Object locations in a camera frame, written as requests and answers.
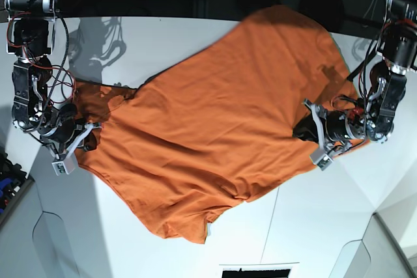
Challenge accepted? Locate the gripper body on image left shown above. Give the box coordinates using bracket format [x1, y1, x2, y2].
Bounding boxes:
[40, 118, 102, 160]

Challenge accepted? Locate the black slot plate bottom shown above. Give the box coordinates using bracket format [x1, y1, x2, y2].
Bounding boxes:
[216, 262, 300, 278]

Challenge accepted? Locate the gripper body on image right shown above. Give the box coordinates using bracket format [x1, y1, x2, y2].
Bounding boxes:
[304, 99, 365, 159]

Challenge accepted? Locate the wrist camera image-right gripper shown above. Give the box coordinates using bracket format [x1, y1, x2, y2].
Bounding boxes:
[310, 148, 333, 171]

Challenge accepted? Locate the grey panel bottom left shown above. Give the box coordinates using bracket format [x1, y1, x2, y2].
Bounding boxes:
[0, 176, 79, 278]

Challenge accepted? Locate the round black stool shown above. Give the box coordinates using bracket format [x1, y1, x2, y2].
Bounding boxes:
[298, 0, 345, 32]

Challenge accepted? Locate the blue black items bin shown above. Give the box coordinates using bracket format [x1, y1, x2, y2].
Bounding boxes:
[1, 151, 27, 214]

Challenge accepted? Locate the grey panel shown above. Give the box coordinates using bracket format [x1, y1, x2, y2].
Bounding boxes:
[330, 213, 416, 277]
[0, 176, 79, 278]

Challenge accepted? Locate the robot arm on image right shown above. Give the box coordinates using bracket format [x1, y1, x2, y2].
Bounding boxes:
[293, 0, 416, 169]

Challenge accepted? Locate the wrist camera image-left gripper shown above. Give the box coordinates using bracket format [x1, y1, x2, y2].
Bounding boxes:
[51, 154, 78, 176]

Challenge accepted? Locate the orange t-shirt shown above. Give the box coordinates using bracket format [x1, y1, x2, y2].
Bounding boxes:
[75, 5, 357, 243]

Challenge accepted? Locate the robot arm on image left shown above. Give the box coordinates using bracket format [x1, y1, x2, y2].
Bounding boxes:
[4, 0, 100, 161]

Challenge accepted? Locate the grey panel bottom right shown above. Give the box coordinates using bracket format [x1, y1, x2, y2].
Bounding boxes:
[330, 213, 416, 277]

